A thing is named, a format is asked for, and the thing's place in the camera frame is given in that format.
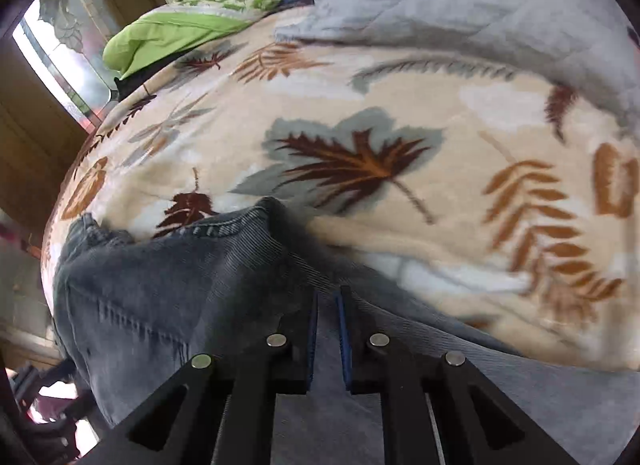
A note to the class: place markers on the grey washed denim pants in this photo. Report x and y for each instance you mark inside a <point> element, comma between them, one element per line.
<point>131,313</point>

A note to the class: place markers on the grey quilted pillow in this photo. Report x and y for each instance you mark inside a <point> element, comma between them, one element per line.
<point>585,44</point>

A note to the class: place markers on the green patterned folded blanket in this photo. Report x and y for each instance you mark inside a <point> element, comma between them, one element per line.
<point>177,27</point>

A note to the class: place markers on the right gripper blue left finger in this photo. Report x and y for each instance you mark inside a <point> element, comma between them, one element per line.
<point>219,410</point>

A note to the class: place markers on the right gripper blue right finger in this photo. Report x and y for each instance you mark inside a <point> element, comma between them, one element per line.
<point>436,410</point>

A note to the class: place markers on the leaf print bed blanket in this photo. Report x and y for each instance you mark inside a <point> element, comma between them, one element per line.
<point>502,199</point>

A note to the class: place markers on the wooden stained glass door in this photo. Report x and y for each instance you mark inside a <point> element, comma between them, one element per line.
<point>55,92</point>

